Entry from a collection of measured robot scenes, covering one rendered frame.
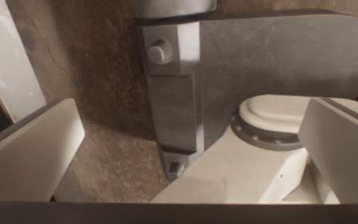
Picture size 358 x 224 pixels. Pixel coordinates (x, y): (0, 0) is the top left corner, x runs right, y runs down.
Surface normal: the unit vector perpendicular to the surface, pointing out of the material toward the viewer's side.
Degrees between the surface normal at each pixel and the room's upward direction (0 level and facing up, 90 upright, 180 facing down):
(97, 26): 0
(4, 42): 90
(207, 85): 0
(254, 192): 90
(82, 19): 0
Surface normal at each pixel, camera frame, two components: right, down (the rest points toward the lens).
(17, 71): 0.95, 0.14
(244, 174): -0.09, -0.86
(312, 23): -0.31, 0.50
